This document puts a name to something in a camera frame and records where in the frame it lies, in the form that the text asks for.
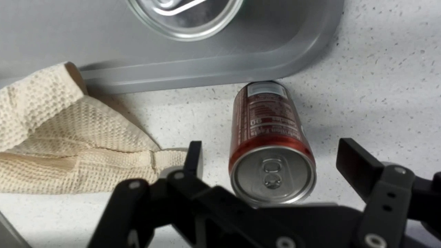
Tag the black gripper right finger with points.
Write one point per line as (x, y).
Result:
(359, 167)

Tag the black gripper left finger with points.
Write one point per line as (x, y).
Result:
(193, 159)

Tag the red soda can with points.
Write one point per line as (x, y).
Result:
(268, 133)

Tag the beige waffle cloth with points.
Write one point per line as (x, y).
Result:
(63, 139)

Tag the stainless steel double sink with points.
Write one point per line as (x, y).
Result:
(6, 235)

